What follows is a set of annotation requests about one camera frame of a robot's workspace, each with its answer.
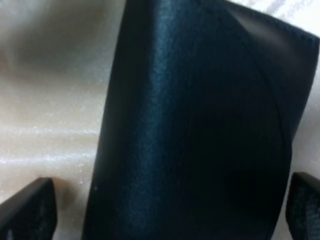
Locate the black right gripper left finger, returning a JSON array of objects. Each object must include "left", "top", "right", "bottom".
[{"left": 0, "top": 177, "right": 58, "bottom": 240}]

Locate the black glasses case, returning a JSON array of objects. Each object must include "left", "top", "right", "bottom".
[{"left": 81, "top": 0, "right": 320, "bottom": 240}]

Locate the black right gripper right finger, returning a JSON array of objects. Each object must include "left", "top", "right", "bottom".
[{"left": 285, "top": 172, "right": 320, "bottom": 240}]

